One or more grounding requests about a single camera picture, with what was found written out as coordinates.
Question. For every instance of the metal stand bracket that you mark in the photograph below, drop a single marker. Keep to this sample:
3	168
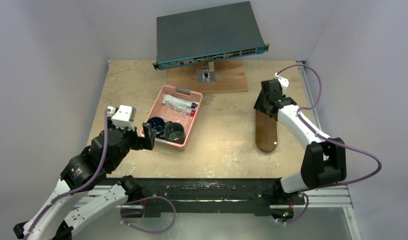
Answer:
206	74

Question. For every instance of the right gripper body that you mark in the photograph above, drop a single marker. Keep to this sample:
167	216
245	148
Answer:
261	103

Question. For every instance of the wooden base board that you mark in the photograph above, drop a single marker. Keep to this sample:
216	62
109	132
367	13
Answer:
230	77

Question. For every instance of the pink plastic basket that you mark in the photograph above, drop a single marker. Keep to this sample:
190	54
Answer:
189	121

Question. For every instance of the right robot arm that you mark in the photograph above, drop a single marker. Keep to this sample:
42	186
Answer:
324	160

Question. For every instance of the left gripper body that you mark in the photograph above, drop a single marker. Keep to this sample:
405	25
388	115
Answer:
136	142

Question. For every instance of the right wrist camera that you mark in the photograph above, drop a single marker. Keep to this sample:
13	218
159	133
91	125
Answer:
284	82

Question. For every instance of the clear acrylic holder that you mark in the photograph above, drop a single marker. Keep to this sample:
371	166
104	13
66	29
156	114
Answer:
174	112

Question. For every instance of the dark green cup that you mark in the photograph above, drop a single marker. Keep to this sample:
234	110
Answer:
174	132

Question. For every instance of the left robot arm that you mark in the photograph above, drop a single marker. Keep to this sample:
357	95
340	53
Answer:
58	219

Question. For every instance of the oval wooden tray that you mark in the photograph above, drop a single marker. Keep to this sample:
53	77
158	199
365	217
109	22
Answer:
266	132

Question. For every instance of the network switch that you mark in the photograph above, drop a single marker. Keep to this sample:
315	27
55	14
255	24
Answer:
207	35

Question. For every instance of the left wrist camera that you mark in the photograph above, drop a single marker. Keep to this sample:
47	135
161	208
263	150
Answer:
122	117

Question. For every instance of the black base frame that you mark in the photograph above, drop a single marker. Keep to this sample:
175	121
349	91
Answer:
213	196

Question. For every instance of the blue cup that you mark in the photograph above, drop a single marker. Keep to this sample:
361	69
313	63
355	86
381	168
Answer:
157	124

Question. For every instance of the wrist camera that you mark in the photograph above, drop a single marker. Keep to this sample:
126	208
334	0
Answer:
122	117
284	82

